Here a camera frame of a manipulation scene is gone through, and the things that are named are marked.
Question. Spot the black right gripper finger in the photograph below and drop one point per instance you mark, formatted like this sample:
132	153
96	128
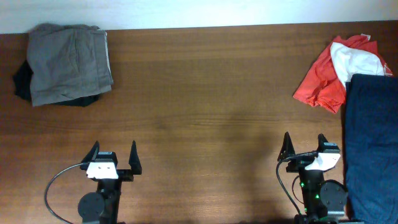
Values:
322	143
287	149

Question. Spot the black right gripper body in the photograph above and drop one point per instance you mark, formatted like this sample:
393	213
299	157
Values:
299	164

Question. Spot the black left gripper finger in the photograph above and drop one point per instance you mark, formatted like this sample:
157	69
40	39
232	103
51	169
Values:
134	161
91	156

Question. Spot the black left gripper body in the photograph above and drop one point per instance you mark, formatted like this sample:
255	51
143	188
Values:
124	175

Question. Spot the navy blue shorts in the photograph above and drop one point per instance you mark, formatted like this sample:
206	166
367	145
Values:
371	148

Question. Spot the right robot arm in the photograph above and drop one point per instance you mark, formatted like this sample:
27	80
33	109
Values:
324	200

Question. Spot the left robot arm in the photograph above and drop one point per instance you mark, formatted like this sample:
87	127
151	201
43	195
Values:
102	205

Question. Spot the red t-shirt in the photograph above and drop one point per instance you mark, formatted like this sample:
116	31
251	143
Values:
321	86

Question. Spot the white garment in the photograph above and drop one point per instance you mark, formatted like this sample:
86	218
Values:
357	55

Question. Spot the grey folded trousers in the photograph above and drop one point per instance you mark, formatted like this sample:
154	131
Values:
68	63

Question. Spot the black folded garment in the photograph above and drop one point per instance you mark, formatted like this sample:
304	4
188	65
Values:
22	79

